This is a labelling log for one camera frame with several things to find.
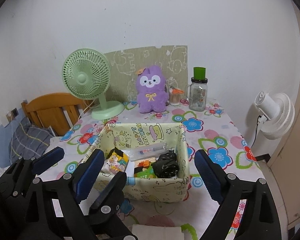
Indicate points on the clear plastic pouch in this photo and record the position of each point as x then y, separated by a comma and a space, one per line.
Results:
153, 150

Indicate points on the black plastic bag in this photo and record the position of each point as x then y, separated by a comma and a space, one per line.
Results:
166, 165

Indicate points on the purple plush toy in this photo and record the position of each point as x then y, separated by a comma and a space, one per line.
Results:
151, 93

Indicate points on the patterned storage box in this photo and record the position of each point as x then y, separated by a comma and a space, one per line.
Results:
126, 136

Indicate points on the grey plaid pillow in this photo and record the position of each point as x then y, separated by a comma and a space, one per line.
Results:
29, 141

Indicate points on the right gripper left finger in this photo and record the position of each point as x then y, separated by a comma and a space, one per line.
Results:
77, 189

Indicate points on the glass jar green lid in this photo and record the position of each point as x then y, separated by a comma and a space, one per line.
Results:
196, 92

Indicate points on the cotton swab cup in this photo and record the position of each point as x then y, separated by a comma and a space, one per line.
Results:
175, 95

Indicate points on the colourful snack packet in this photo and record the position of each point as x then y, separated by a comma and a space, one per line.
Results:
143, 168

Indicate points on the white standing fan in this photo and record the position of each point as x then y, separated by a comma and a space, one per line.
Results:
278, 114

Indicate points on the yellow cartoon packet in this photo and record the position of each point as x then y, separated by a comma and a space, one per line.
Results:
116, 161

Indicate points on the green desk fan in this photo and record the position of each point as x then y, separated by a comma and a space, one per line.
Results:
86, 75

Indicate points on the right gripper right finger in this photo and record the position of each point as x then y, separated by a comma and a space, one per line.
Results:
259, 220

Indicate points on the green cartoon backboard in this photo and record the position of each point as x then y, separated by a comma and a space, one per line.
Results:
124, 65

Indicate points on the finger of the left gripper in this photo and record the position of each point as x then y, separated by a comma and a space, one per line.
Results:
17, 179
102, 213

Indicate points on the floral tablecloth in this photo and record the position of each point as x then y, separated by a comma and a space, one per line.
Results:
184, 202

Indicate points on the white cloth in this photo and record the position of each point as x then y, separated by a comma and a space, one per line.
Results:
144, 232

